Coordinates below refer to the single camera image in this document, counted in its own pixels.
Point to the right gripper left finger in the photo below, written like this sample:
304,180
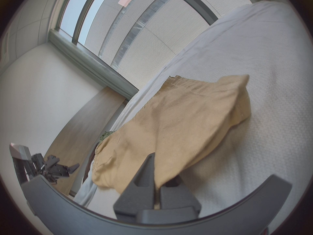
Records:
141,190

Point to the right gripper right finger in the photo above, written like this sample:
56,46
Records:
178,197

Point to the green garment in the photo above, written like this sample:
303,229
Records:
106,136

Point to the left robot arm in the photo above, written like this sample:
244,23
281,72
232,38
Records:
20,153

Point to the bed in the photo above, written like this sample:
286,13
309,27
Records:
256,94

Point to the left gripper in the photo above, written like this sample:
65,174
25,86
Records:
57,170

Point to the tan shorts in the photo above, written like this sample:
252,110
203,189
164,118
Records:
176,126

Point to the dark brown garment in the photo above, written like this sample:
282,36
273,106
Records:
89,165

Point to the window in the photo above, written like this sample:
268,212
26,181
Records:
146,28

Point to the pale grey garment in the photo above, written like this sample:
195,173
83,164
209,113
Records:
86,192

